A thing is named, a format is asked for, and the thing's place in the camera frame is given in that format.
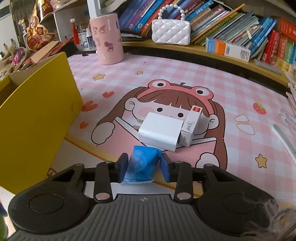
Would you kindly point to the blue orange white carton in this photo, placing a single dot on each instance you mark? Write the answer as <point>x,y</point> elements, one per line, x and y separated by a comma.
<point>231,50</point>

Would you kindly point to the yellow cardboard box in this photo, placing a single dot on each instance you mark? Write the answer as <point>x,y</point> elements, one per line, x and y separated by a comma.
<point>38,106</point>

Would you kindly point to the red cartoon paper decoration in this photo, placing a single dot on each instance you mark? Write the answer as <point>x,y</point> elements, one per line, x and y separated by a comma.
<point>37,35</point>

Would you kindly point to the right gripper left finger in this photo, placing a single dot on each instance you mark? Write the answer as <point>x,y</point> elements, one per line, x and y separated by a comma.
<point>107,173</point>

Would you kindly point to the white charger plug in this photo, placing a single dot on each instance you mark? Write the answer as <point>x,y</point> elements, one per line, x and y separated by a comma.
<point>160,131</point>

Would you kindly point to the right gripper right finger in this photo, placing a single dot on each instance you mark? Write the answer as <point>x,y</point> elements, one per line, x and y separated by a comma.
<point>181,173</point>

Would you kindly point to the small white red box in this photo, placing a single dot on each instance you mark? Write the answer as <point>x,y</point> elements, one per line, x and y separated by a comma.
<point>189,126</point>

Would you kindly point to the pink cartoon desk mat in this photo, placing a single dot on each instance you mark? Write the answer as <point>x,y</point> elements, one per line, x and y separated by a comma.
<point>235,130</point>

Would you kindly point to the pink cartoon cylinder cup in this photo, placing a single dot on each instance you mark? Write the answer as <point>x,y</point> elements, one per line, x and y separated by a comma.
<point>106,34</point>

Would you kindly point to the wooden bookshelf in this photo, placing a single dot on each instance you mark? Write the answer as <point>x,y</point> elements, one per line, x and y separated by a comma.
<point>250,37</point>

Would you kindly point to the white quilted pearl handbag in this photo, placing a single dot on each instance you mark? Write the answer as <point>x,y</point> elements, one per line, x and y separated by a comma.
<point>170,31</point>

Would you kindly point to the blue packet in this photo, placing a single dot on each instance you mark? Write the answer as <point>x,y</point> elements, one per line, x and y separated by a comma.
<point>142,164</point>

